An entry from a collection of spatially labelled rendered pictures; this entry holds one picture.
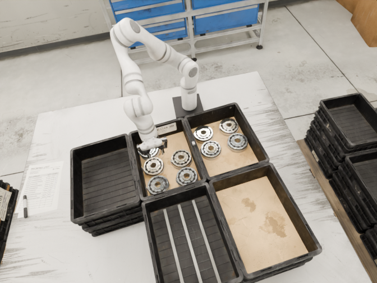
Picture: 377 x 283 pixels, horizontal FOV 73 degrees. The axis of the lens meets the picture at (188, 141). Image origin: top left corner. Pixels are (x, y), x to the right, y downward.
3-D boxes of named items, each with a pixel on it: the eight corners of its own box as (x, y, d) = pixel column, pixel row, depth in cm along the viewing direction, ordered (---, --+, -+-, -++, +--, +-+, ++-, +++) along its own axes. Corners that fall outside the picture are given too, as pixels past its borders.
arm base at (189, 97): (182, 99, 161) (180, 78, 147) (196, 99, 161) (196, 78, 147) (182, 110, 156) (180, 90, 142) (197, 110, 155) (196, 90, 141)
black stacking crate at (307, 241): (208, 192, 120) (208, 181, 111) (267, 174, 123) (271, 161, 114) (243, 284, 97) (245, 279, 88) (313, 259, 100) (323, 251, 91)
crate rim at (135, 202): (72, 151, 131) (69, 149, 129) (128, 135, 134) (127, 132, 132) (72, 225, 107) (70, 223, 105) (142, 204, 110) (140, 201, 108)
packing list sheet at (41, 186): (26, 166, 154) (26, 165, 153) (64, 159, 154) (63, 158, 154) (13, 219, 134) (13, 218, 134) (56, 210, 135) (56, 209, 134)
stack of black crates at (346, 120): (302, 138, 212) (318, 100, 176) (336, 131, 213) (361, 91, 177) (325, 181, 189) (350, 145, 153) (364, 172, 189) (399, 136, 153)
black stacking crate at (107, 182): (80, 161, 138) (70, 149, 129) (133, 146, 141) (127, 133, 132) (82, 232, 115) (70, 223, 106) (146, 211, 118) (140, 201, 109)
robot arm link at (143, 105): (152, 109, 90) (145, 74, 93) (128, 114, 89) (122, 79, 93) (155, 115, 96) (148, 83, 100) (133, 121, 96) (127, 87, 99)
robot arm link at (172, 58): (158, 37, 118) (170, 46, 113) (190, 58, 140) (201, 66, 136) (148, 54, 120) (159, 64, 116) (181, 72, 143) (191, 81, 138)
